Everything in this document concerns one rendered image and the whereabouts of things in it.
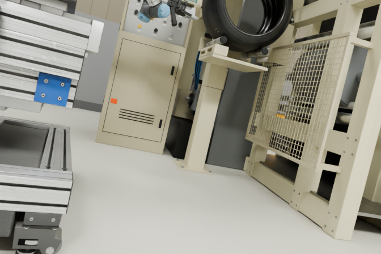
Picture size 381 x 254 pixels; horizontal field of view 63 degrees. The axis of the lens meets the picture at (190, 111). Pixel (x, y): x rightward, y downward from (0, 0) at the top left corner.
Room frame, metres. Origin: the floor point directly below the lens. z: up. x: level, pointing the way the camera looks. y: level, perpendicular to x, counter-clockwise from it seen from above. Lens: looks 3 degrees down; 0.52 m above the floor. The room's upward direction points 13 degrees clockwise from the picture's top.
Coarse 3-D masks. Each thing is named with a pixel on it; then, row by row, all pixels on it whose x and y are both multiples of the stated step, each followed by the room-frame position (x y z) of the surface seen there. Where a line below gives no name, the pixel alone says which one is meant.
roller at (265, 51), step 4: (264, 48) 1.96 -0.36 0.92; (244, 52) 2.27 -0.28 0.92; (248, 52) 2.17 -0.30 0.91; (252, 52) 2.10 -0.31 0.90; (256, 52) 2.04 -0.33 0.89; (260, 52) 1.98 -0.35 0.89; (264, 52) 1.96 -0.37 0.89; (244, 56) 2.24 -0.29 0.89; (248, 56) 2.18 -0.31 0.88; (252, 56) 2.13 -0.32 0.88; (256, 56) 2.08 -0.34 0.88
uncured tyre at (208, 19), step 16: (208, 0) 1.93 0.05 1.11; (224, 0) 1.88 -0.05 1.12; (272, 0) 2.21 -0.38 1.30; (288, 0) 1.97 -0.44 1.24; (208, 16) 1.97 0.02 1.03; (224, 16) 1.89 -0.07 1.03; (272, 16) 2.23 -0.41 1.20; (288, 16) 1.98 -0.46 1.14; (224, 32) 1.92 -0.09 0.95; (240, 32) 1.91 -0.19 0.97; (256, 32) 2.24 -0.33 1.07; (272, 32) 1.96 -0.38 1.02; (240, 48) 1.99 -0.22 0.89; (256, 48) 1.99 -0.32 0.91
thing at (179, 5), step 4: (168, 0) 1.89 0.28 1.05; (172, 0) 1.91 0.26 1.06; (176, 0) 1.91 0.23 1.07; (180, 0) 1.90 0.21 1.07; (184, 0) 1.91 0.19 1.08; (168, 4) 1.89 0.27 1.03; (172, 4) 1.91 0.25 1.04; (176, 4) 1.92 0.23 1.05; (180, 4) 1.90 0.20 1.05; (184, 4) 1.93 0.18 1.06; (176, 8) 1.92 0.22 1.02; (180, 8) 1.92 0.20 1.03; (184, 8) 1.92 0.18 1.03; (176, 12) 1.94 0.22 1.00; (180, 12) 1.91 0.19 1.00
